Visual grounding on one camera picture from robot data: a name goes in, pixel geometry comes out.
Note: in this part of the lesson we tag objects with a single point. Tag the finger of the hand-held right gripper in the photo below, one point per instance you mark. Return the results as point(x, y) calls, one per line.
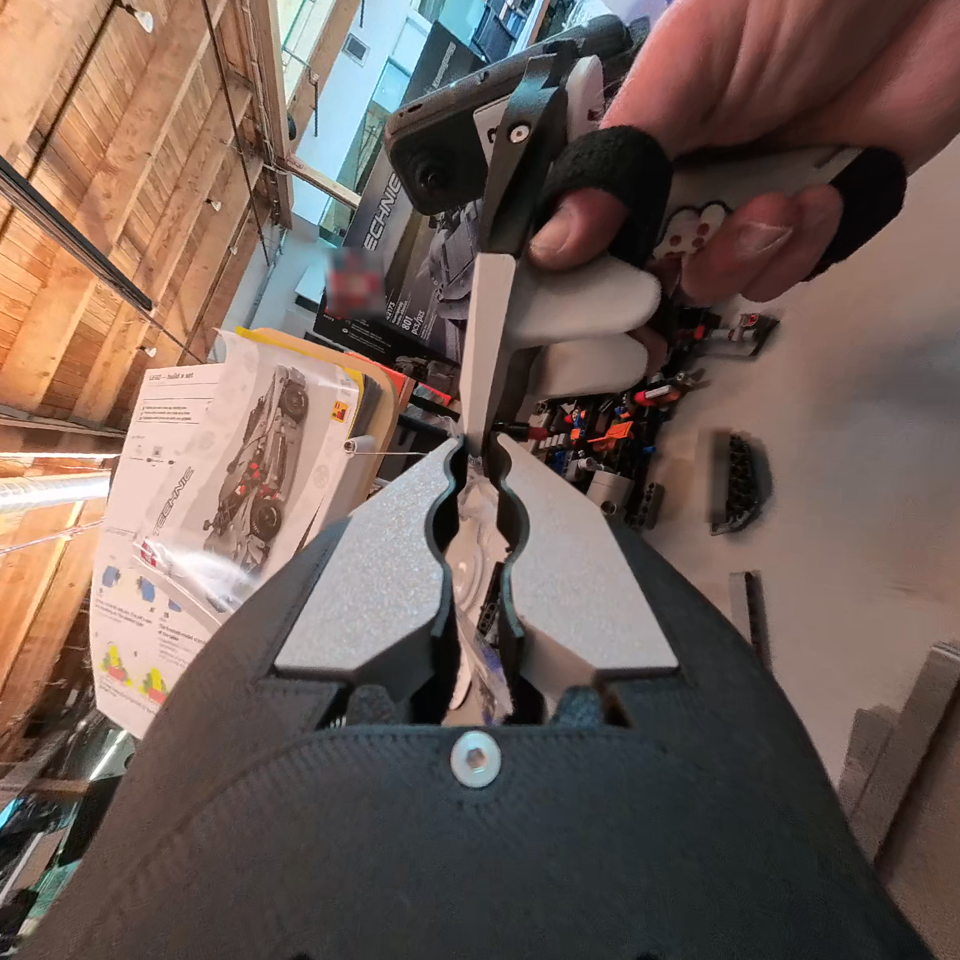
point(487, 337)

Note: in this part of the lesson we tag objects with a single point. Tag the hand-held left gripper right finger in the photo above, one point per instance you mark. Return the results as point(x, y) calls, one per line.
point(592, 600)

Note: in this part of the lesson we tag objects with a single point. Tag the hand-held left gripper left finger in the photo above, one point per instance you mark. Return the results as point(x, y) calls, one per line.
point(360, 600)

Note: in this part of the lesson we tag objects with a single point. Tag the clear bag of grey parts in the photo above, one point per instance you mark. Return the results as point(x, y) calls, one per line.
point(480, 675)

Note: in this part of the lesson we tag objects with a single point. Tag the dark lego box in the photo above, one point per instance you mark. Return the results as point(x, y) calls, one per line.
point(420, 262)

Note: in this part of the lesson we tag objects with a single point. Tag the partly built lego car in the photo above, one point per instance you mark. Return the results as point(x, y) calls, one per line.
point(600, 442)

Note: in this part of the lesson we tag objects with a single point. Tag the black lego plate with holes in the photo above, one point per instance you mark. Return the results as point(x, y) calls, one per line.
point(750, 615)

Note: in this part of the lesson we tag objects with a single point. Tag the black grey lego plate assembly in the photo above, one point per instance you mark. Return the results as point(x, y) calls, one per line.
point(739, 480)

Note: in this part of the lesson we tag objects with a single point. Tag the grey red lego subassembly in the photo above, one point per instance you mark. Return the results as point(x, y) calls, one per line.
point(750, 330)

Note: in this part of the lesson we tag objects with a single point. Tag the long grey lego beam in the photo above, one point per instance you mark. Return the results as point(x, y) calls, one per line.
point(907, 750)

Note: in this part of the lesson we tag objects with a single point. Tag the person's right hand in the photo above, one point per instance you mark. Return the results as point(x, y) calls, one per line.
point(787, 75)

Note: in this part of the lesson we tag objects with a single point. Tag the white wooden book stand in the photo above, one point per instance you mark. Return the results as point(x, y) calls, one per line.
point(379, 397)

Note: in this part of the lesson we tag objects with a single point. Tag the white instruction booklet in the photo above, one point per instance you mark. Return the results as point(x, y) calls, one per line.
point(247, 465)

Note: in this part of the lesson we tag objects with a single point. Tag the silver air duct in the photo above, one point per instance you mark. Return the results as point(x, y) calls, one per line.
point(45, 491)

